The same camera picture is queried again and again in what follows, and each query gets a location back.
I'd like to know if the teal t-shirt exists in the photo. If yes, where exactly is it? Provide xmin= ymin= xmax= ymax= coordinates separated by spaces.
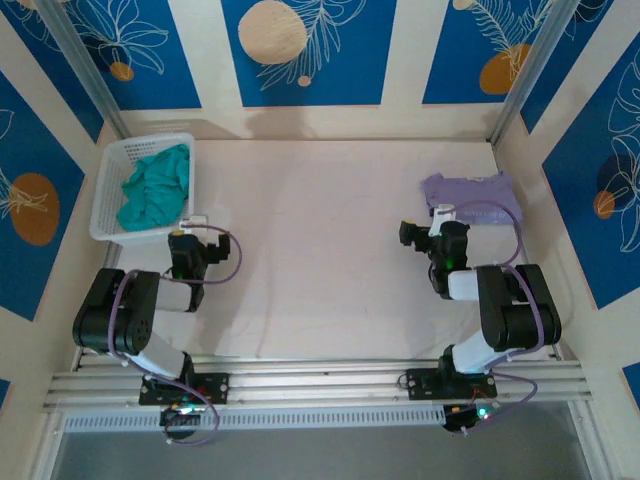
xmin=116 ymin=143 xmax=194 ymax=233

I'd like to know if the folded lavender t-shirt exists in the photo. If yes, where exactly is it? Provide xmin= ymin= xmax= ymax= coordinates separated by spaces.
xmin=418 ymin=171 xmax=525 ymax=227

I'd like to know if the white plastic basket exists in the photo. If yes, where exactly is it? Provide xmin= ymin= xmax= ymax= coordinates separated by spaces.
xmin=88 ymin=132 xmax=209 ymax=246

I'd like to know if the white table cover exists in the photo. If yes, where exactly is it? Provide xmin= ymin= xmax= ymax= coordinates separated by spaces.
xmin=94 ymin=137 xmax=556 ymax=361

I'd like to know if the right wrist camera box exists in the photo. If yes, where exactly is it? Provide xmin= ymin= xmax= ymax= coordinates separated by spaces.
xmin=430 ymin=207 xmax=455 ymax=236

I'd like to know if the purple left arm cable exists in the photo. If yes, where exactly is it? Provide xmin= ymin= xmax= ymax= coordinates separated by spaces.
xmin=107 ymin=223 xmax=245 ymax=447

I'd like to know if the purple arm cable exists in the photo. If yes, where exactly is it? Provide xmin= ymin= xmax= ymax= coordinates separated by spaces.
xmin=107 ymin=223 xmax=245 ymax=447
xmin=439 ymin=199 xmax=546 ymax=439

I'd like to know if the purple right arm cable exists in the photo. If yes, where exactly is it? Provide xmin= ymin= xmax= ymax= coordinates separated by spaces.
xmin=439 ymin=199 xmax=546 ymax=439

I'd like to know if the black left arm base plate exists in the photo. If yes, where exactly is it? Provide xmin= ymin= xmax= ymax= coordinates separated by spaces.
xmin=138 ymin=372 xmax=231 ymax=406

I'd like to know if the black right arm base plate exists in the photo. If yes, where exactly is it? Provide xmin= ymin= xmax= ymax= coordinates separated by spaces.
xmin=405 ymin=367 xmax=499 ymax=401

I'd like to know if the aluminium mounting rail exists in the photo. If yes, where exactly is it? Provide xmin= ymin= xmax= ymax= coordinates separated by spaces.
xmin=42 ymin=357 xmax=594 ymax=414

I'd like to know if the white slotted cable duct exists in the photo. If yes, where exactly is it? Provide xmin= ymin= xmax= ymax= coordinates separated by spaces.
xmin=62 ymin=403 xmax=446 ymax=434

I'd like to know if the aluminium frame post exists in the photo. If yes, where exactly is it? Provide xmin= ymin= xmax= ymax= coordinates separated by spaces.
xmin=37 ymin=0 xmax=126 ymax=141
xmin=487 ymin=0 xmax=576 ymax=146

